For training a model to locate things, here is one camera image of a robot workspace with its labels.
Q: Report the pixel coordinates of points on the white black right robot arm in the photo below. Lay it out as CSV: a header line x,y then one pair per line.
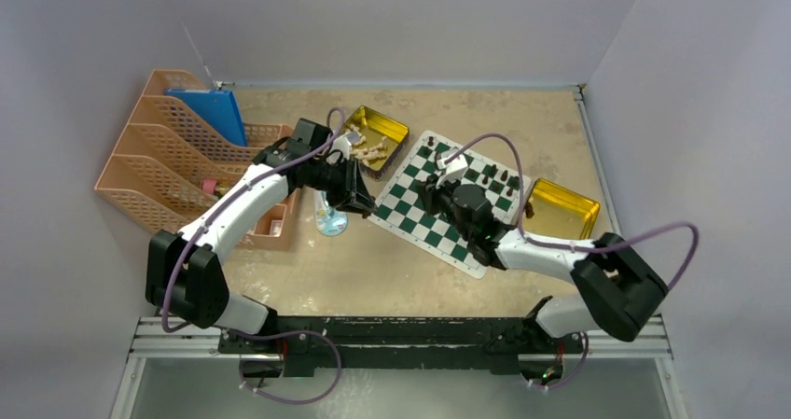
x,y
617,291

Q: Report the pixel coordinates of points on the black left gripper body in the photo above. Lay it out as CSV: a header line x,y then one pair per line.
x,y
329,178

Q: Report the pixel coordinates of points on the green white chess board mat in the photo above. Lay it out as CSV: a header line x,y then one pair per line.
x,y
401,212

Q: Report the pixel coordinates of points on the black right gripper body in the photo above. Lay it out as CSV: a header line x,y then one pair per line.
x,y
438,200

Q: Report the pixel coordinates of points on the blue folder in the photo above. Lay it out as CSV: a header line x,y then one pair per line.
x,y
218,108

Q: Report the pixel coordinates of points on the gold tin with light pieces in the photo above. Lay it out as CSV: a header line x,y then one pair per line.
x,y
375,139

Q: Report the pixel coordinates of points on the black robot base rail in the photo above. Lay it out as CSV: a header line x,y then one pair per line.
x,y
499,345

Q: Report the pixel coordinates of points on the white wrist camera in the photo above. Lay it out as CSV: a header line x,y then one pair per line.
x,y
452,167
342,147

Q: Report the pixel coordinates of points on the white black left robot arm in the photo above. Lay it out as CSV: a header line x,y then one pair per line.
x,y
184,270

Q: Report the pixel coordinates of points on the pink bottle in rack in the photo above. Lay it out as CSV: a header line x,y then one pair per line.
x,y
215,187

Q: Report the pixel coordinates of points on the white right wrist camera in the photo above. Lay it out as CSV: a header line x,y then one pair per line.
x,y
452,167

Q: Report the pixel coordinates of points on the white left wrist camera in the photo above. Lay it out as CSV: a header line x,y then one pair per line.
x,y
342,147

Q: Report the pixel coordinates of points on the light blue round item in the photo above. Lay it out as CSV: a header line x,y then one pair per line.
x,y
329,221

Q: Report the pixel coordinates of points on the gold tin with dark pieces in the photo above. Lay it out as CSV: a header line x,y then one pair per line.
x,y
559,212

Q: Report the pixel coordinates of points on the small orange plastic box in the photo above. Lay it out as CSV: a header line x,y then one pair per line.
x,y
275,230

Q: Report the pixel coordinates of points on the orange plastic file rack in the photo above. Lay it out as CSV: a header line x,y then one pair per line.
x,y
165,150

